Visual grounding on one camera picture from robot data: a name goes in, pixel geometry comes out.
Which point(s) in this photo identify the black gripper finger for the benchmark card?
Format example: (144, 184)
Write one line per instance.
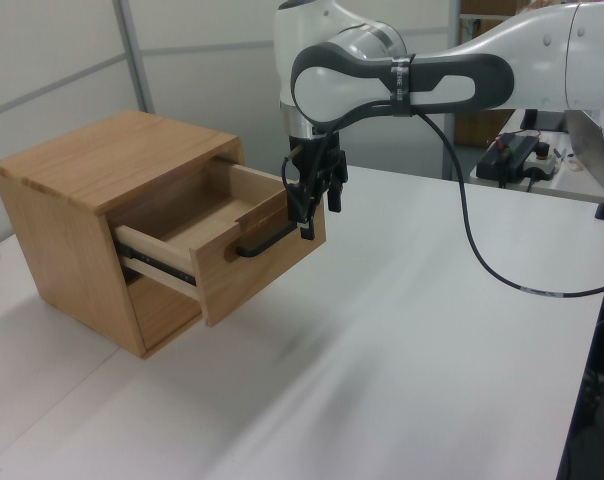
(335, 197)
(307, 220)

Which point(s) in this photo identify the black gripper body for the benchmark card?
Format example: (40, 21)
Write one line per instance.
(318, 160)

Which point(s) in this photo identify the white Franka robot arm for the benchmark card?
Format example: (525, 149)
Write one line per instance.
(332, 82)

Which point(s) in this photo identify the black metal drawer slide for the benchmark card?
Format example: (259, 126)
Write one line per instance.
(157, 262)

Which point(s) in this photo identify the wooden drawer cabinet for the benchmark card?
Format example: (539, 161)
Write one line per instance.
(57, 225)

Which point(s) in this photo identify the brown cardboard box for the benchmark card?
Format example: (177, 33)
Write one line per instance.
(482, 127)

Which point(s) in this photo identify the black power supply box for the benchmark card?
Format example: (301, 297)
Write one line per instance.
(502, 160)

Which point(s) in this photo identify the emergency stop button box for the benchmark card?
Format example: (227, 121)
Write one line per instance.
(542, 162)

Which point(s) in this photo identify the small scissors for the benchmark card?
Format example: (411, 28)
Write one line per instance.
(560, 152)

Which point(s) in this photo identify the white background desk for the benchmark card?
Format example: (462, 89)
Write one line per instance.
(572, 186)

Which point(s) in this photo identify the silver laptop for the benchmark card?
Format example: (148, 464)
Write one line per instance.
(589, 145)

